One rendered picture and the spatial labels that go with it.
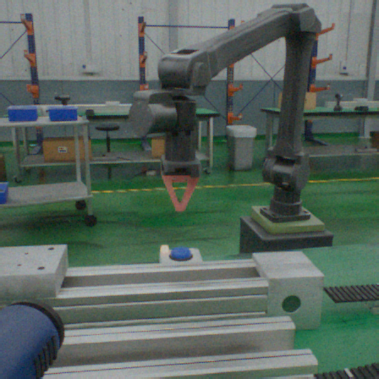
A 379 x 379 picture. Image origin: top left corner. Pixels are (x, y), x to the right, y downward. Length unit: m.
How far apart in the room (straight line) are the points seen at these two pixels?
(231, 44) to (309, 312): 0.49
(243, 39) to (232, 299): 0.48
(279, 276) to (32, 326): 0.43
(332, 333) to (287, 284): 0.11
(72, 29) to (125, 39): 0.92
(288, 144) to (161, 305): 0.60
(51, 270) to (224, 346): 0.27
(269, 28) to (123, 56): 7.20
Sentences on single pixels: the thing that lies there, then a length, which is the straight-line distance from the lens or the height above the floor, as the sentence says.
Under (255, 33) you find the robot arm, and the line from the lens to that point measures 0.91.
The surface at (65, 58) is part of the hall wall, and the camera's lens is 8.11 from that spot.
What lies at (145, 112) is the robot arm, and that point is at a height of 1.12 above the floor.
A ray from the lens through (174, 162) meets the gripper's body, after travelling 0.75.
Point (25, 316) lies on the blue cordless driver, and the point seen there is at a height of 1.00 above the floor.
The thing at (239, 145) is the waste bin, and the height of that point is 0.34.
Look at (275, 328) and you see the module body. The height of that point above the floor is 0.86.
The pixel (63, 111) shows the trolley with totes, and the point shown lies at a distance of 3.44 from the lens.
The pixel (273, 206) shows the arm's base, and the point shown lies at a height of 0.84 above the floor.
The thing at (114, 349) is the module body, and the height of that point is 0.85.
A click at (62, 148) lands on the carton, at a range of 5.38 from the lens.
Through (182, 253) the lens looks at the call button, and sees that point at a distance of 0.82.
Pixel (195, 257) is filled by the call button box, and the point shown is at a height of 0.84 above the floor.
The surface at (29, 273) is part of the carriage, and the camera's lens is 0.66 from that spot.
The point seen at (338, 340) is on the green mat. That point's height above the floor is 0.78.
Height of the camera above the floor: 1.17
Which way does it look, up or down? 15 degrees down
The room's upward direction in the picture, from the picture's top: straight up
